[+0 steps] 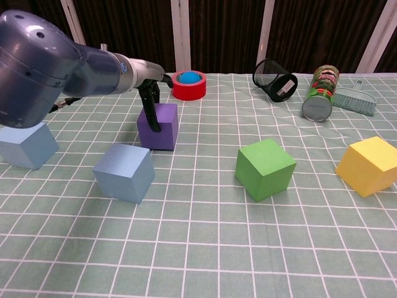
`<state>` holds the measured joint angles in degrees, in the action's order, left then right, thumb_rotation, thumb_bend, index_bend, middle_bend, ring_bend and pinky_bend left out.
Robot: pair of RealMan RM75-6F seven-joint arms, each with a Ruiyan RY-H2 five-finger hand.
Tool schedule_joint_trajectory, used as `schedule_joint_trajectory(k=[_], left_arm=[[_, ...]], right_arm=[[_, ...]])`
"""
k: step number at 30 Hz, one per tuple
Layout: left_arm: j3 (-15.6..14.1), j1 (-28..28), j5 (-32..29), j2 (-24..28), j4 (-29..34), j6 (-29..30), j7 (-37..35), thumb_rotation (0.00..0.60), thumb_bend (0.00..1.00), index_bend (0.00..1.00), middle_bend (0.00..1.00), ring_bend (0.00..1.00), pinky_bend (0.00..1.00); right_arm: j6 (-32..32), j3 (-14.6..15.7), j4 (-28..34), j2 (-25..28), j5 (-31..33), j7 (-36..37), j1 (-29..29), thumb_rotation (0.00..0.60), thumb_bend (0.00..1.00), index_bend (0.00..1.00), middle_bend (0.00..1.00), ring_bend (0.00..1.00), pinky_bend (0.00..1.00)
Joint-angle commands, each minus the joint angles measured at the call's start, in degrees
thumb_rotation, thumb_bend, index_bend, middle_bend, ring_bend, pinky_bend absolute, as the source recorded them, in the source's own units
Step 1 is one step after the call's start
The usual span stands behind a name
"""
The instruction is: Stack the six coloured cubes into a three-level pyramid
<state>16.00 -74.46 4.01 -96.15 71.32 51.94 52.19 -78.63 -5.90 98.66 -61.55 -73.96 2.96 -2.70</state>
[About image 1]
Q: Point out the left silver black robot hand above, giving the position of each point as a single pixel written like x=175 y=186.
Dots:
x=152 y=73

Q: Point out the purple cube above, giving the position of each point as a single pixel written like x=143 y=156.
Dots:
x=166 y=130

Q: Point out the light blue cube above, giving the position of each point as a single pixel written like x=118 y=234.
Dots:
x=28 y=147
x=124 y=174

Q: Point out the green cube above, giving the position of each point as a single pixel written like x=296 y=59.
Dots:
x=263 y=170

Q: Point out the yellow cube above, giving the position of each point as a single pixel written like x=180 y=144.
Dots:
x=367 y=167

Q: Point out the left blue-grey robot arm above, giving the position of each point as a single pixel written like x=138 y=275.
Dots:
x=46 y=62

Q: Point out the blue ball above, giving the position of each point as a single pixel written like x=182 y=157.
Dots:
x=188 y=78

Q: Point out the red tape roll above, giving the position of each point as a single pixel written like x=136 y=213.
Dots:
x=189 y=93

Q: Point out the dark pleated curtain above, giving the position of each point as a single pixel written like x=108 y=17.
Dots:
x=223 y=31

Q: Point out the black mesh pen cup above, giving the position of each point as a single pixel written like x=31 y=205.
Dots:
x=279 y=87

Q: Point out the green chips can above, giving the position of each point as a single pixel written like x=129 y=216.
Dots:
x=319 y=93

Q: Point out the green checkered tablecloth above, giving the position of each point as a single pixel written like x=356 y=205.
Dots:
x=198 y=248

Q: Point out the pale blue hand brush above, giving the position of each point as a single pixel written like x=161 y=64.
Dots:
x=356 y=102

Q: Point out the white frame post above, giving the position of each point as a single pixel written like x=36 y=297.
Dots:
x=72 y=18
x=266 y=31
x=180 y=31
x=376 y=34

